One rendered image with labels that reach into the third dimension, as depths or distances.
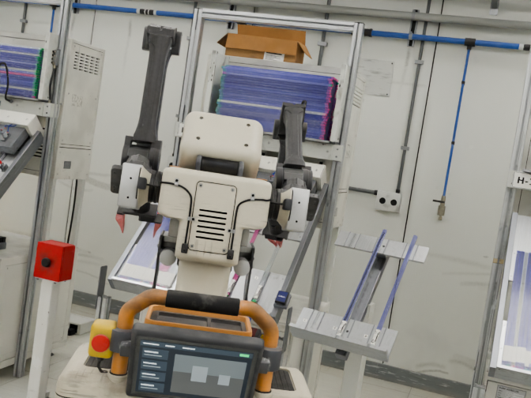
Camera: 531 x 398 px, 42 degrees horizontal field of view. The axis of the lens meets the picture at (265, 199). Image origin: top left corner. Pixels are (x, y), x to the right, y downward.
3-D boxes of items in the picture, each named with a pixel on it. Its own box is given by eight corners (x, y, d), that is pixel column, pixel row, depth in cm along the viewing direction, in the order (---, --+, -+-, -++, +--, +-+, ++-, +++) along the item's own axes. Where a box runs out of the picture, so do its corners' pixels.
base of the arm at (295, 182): (275, 191, 184) (319, 198, 185) (276, 172, 190) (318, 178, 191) (269, 215, 189) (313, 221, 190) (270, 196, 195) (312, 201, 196)
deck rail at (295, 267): (276, 327, 257) (275, 317, 253) (271, 325, 258) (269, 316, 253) (329, 193, 302) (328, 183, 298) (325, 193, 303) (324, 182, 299)
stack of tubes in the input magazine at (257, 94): (323, 140, 292) (333, 76, 290) (212, 124, 308) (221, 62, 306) (330, 141, 304) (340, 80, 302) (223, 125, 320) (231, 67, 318)
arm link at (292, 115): (278, 92, 227) (309, 95, 227) (273, 127, 235) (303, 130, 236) (276, 178, 192) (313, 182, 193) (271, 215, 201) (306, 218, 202)
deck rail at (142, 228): (115, 289, 278) (111, 279, 273) (111, 288, 278) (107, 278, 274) (187, 170, 323) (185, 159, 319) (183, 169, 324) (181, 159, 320)
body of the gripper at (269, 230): (267, 224, 276) (265, 211, 271) (291, 229, 273) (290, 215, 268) (261, 236, 272) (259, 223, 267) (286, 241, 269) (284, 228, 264)
